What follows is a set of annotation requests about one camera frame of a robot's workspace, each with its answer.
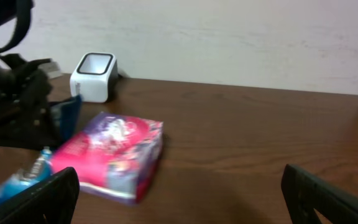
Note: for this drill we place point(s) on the red purple snack box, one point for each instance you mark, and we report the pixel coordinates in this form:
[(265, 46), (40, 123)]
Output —
[(114, 156)]

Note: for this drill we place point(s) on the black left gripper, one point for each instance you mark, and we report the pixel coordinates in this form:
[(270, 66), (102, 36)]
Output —
[(26, 120)]

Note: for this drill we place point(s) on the blue Oreo cookie pack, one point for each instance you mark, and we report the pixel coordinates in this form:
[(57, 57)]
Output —
[(22, 168)]

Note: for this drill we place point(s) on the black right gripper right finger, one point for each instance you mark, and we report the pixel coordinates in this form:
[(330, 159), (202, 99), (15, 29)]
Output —
[(306, 195)]

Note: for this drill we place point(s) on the white barcode scanner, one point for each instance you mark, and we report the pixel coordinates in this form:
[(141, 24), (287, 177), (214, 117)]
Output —
[(94, 77)]

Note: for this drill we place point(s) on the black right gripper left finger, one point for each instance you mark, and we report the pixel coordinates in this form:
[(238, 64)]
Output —
[(52, 200)]

